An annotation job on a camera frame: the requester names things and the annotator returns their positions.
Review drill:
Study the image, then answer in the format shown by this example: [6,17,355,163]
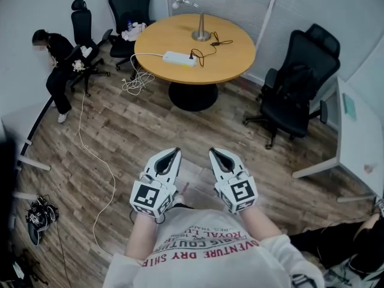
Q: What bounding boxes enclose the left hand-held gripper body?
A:
[129,172,178,218]

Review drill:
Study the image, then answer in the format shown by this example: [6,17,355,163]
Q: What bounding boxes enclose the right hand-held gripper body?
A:
[215,173,259,214]

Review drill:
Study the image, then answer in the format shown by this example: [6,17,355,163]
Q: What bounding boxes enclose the white power strip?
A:
[162,50,199,68]

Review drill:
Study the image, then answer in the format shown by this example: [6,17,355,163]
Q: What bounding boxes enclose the black lamp cord with plug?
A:
[189,31,234,67]

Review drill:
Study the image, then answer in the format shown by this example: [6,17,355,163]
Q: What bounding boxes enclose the silver desk lamp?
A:
[171,0,212,43]

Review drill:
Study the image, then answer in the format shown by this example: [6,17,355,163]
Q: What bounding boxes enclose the person's right forearm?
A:
[239,205,283,248]

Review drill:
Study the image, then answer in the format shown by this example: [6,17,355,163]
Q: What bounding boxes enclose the person's left forearm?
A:
[124,211,160,264]

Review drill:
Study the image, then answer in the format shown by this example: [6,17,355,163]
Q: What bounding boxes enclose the white printed shirt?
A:
[103,207,325,288]

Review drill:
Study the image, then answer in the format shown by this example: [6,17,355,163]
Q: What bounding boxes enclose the black bag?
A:
[277,63,318,104]

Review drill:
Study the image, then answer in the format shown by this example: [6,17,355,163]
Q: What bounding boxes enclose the black device on floor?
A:
[25,193,60,247]

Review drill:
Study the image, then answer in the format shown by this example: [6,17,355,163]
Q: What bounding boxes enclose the white desk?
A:
[292,76,384,204]
[0,97,54,173]

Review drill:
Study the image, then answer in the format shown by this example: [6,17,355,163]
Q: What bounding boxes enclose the green notebook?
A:
[342,92,358,122]

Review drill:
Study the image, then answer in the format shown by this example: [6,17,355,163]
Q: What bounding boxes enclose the round wooden table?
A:
[134,13,257,112]

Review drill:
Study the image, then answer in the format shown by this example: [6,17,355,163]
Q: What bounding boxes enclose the white crumpled cloth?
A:
[121,22,148,42]

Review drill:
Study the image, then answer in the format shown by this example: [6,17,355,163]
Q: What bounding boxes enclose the black office chair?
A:
[69,0,114,98]
[242,23,341,150]
[107,0,156,71]

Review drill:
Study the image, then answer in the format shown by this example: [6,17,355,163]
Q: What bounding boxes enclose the white window blinds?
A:
[166,0,277,43]
[257,0,384,82]

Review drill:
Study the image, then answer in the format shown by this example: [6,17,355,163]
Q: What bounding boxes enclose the long white floor cable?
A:
[77,91,117,256]

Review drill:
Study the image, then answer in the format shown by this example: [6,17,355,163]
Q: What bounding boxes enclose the white power strip cable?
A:
[121,52,166,97]

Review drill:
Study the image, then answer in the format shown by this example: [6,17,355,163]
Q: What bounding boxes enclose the thin black floor cable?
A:
[55,220,74,288]

